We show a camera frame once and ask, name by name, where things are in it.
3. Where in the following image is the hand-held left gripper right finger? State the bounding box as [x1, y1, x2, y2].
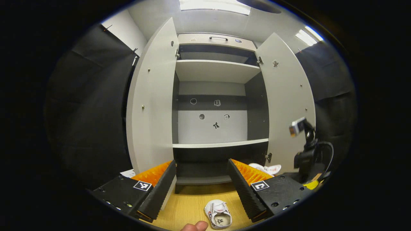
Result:
[227, 158, 314, 223]

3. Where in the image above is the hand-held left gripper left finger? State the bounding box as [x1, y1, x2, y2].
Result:
[92, 160, 178, 222]

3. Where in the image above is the white shoe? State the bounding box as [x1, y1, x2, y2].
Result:
[249, 163, 282, 176]
[204, 200, 232, 230]

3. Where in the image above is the white shoe cabinet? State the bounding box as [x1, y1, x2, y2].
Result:
[172, 33, 270, 194]

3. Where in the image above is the white cabinet drawer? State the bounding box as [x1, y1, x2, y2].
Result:
[178, 33, 257, 52]

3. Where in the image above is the black backdrop cloth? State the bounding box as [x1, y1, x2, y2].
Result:
[45, 23, 139, 190]
[295, 40, 357, 170]

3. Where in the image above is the ceiling light panel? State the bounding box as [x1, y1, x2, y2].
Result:
[179, 0, 251, 15]
[295, 26, 323, 47]

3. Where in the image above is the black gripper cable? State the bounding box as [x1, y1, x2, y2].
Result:
[316, 141, 335, 180]

